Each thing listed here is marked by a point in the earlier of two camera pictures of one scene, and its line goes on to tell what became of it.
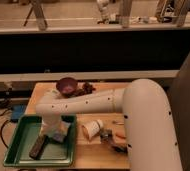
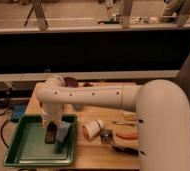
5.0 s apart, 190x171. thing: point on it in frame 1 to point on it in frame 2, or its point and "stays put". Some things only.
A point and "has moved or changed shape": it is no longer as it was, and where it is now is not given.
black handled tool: [120, 149] stays put
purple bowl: [66, 86] stays put
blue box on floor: [18, 110] stays put
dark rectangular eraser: [37, 147] has moved or changed shape
